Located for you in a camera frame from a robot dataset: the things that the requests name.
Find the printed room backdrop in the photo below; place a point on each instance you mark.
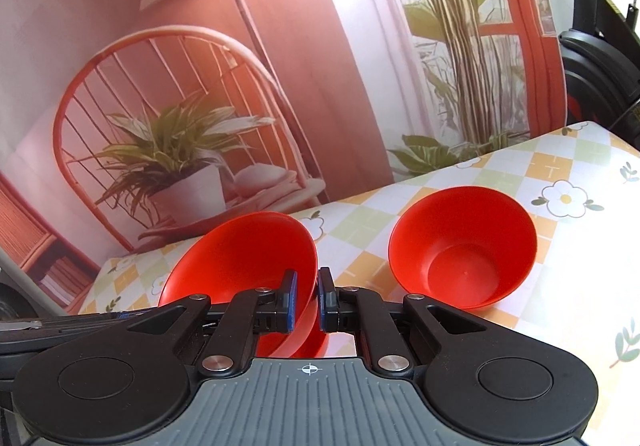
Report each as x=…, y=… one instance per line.
x=129, y=126

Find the checkered floral tablecloth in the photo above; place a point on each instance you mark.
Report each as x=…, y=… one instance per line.
x=554, y=252

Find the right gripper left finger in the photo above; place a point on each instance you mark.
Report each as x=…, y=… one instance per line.
x=251, y=313

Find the black exercise bike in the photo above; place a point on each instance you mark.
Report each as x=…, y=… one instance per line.
x=600, y=56

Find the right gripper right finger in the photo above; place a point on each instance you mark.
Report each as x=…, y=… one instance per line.
x=363, y=314

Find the red bowl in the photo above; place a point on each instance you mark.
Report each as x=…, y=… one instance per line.
x=252, y=251
x=462, y=245
x=305, y=341

